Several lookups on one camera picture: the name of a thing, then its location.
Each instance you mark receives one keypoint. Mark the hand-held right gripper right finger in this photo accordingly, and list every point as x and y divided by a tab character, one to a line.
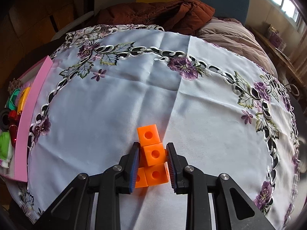
171	170

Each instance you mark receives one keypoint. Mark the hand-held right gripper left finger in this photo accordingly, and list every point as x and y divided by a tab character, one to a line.
134	170

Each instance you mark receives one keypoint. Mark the orange cube block piece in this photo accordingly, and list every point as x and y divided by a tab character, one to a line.
153	154

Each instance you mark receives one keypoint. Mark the pink rimmed white tray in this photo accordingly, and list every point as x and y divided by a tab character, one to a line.
28	129

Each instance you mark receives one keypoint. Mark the red metallic capsule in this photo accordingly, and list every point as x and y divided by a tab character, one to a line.
14	135

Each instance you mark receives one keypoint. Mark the white embroidered floral tablecloth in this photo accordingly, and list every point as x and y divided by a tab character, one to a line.
144	88

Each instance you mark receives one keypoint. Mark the yellow plastic toy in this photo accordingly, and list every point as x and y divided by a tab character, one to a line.
24	99

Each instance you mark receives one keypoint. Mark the green plug-in device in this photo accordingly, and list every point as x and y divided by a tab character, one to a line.
5	146

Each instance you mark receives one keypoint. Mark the red plastic toy figure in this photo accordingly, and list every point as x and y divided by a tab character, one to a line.
14	117

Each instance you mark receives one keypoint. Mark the black silver cylinder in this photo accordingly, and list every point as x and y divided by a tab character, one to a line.
4	118

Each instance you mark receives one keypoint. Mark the green plastic toy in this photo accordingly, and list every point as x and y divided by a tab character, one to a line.
12	100

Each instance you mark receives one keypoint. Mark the brown woven object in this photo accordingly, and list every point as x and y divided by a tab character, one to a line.
14	84

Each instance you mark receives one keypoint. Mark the wooden bedside shelf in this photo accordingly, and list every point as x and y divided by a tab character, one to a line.
285	60

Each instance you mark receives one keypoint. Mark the white curved plastic part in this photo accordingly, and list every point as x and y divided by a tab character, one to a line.
76	21

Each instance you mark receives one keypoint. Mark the purple box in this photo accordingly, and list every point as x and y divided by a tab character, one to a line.
275	37

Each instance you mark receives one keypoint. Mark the wooden panelled wardrobe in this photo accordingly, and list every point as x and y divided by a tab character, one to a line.
36	9

